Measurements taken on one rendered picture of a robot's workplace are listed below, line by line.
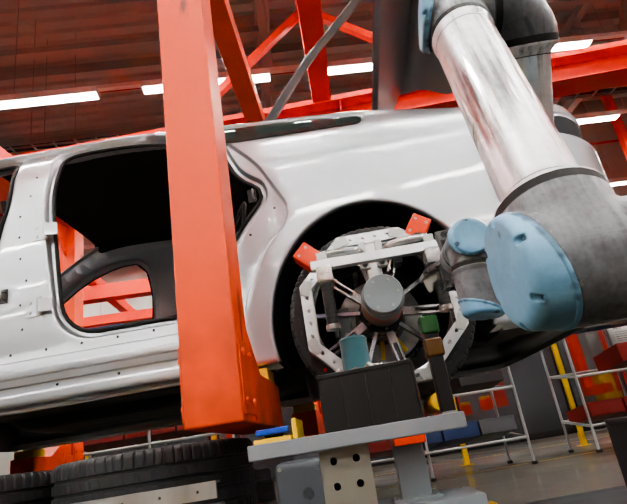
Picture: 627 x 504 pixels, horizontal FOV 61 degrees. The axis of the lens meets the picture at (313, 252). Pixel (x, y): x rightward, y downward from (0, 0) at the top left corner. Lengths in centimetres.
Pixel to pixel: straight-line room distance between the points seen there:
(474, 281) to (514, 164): 46
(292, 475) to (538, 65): 116
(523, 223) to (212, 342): 101
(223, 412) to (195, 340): 21
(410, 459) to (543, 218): 137
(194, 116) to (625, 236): 139
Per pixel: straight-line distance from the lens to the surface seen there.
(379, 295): 169
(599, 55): 545
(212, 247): 156
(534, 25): 114
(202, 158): 169
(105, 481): 176
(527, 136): 79
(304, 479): 156
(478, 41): 98
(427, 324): 119
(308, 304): 184
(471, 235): 121
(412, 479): 193
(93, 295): 850
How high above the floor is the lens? 42
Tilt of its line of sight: 21 degrees up
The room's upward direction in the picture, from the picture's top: 9 degrees counter-clockwise
